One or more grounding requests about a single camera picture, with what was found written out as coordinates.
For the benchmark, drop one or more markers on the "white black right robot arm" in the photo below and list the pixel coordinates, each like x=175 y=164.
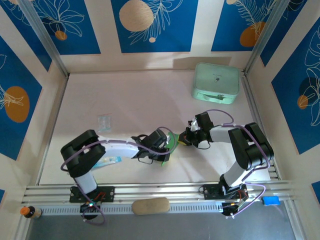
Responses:
x=232 y=175

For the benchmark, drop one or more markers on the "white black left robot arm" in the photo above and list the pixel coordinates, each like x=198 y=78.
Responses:
x=117 y=148

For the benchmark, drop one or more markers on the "blue snack packet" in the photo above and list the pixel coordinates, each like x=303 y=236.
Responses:
x=112 y=159

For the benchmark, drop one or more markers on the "tan oval wooden block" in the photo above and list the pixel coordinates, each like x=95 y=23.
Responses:
x=150 y=206

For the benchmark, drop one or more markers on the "small clear plastic bag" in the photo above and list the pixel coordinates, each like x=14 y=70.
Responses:
x=103 y=123

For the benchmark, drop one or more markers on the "mint green zip case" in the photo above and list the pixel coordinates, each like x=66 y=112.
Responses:
x=215 y=82

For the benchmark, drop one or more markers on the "small blue box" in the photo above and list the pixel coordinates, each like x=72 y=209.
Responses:
x=270 y=200

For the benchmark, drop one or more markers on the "small bottle orange cap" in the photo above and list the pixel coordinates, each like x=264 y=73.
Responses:
x=30 y=212

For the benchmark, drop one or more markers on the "aluminium mounting rail beam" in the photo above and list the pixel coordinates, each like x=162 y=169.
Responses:
x=162 y=190

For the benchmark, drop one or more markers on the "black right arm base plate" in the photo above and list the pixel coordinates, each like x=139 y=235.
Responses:
x=210 y=191

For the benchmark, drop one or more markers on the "aluminium table edge rail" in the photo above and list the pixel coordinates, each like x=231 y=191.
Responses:
x=53 y=125
x=256 y=112

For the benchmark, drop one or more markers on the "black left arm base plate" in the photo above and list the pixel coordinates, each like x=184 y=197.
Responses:
x=107 y=193

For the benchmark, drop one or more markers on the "aluminium frame post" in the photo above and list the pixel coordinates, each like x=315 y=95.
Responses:
x=264 y=37
x=45 y=37

